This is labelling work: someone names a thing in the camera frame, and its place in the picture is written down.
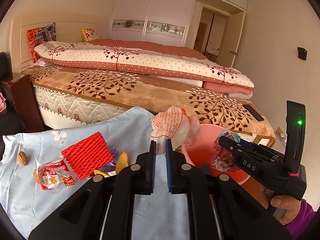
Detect white orange plastic bag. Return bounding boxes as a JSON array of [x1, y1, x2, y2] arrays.
[[151, 106, 200, 155]]

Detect purple face mask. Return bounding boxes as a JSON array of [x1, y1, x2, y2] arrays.
[[106, 149, 120, 170]]

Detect red foam net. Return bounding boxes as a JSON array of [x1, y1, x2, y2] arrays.
[[61, 132, 114, 180]]

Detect red snack wrapper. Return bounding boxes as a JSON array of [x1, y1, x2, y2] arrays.
[[36, 159, 76, 191]]

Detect floral wrapper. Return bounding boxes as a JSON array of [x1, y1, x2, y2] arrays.
[[210, 132, 240, 172]]

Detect right hand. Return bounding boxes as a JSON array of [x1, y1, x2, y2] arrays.
[[257, 185, 302, 225]]

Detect pink plastic basin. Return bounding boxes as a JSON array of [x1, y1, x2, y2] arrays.
[[181, 123, 251, 185]]

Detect small orange peel piece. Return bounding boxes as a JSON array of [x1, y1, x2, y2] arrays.
[[94, 170, 110, 178]]

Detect white red dotted quilt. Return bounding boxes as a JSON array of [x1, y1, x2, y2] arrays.
[[34, 38, 254, 99]]

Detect light blue floral cloth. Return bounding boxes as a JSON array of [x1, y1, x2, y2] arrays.
[[0, 106, 190, 240]]

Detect bed with brown blanket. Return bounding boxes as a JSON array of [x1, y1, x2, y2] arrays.
[[9, 13, 276, 146]]

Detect walnut near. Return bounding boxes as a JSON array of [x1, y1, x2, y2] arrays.
[[33, 169, 41, 184]]

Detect walnut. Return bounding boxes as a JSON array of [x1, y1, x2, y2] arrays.
[[17, 151, 28, 166], [33, 169, 41, 184]]

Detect walnut far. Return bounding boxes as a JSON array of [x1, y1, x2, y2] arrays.
[[17, 151, 28, 166]]

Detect white wardrobe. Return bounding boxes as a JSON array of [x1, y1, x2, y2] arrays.
[[108, 0, 248, 67]]

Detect yellow pillow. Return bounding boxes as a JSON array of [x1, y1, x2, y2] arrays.
[[80, 28, 98, 42]]

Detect black leather armchair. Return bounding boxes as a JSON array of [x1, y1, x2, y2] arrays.
[[0, 52, 25, 159]]

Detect dark wood nightstand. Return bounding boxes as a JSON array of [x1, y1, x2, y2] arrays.
[[1, 73, 45, 133]]

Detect pink folded towel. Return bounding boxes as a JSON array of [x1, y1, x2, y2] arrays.
[[0, 93, 7, 113]]

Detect colourful pillow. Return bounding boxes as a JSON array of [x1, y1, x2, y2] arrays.
[[27, 22, 56, 63]]

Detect wall socket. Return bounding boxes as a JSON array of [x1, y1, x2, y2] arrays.
[[275, 127, 287, 145]]

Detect black wall box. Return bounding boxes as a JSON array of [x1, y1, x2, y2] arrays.
[[297, 47, 308, 61]]

